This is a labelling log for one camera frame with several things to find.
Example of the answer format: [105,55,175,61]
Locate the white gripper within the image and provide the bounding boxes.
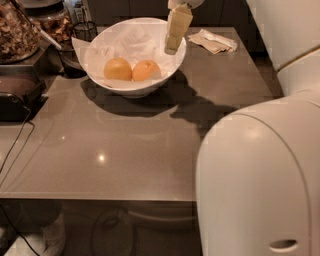
[164,0,204,55]

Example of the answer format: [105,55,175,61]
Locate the orange fruit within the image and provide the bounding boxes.
[132,60,161,81]
[104,58,132,81]

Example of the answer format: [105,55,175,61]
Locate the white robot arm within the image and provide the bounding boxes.
[195,0,320,256]

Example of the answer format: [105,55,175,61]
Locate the white paper bowl liner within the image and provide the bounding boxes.
[71,21,184,90]

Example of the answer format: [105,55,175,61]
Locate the white ceramic bowl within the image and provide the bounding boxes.
[81,17,187,99]

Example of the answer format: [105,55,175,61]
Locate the folded paper napkins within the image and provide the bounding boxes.
[188,29,238,54]

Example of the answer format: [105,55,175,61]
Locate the large glass snack jar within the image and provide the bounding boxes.
[0,0,39,64]

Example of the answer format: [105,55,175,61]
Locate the black appliance on left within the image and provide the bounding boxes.
[0,65,47,122]

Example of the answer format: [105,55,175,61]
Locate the black wire cup holder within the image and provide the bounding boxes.
[73,21,98,42]

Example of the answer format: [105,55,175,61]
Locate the white serving spoon handle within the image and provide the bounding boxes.
[30,22,62,51]

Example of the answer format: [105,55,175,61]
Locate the black power cable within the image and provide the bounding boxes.
[0,105,36,184]

